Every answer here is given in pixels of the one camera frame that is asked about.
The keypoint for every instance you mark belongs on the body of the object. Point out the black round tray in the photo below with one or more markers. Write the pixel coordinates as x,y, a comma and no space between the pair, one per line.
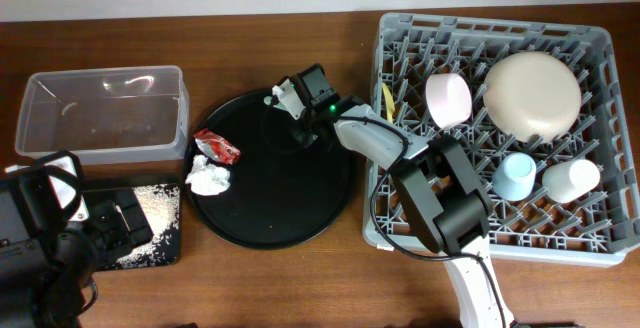
281,194

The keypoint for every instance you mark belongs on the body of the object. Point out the clear plastic bin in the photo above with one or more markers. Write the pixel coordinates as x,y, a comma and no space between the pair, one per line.
105,116

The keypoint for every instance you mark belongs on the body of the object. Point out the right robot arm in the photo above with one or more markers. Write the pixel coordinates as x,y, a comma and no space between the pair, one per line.
442,197

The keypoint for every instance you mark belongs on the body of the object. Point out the pile of white rice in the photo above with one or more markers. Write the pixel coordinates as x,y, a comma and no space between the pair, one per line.
161,206

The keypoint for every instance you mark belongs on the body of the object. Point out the yellow plastic knife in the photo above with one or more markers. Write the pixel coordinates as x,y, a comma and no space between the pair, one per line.
389,103

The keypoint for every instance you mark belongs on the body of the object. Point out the light blue cup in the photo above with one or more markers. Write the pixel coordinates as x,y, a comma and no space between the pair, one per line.
514,178

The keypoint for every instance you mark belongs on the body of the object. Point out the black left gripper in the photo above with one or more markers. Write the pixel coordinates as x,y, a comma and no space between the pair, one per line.
104,219

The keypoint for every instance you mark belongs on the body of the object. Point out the white cup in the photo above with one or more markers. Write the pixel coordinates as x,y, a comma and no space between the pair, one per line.
568,181

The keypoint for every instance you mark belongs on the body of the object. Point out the white tissue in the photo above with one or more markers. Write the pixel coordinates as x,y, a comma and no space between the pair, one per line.
207,179

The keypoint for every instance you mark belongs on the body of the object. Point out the black rectangular tray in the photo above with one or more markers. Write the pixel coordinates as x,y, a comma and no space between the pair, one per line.
132,182

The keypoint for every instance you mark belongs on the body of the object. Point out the beige bowl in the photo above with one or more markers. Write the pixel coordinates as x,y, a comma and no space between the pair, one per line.
532,94

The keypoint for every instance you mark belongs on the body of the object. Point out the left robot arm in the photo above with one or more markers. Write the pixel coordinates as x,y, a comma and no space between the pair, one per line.
53,240

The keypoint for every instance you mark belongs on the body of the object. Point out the red snack wrapper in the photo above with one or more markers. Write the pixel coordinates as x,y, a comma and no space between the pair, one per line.
216,147

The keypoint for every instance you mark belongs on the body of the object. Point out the pink cup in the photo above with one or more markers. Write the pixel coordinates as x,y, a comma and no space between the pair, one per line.
448,99

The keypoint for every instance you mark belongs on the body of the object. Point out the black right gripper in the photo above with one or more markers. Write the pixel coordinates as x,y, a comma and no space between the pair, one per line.
308,138

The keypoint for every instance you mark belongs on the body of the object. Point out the grey dishwasher rack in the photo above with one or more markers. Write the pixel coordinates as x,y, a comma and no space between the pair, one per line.
597,229

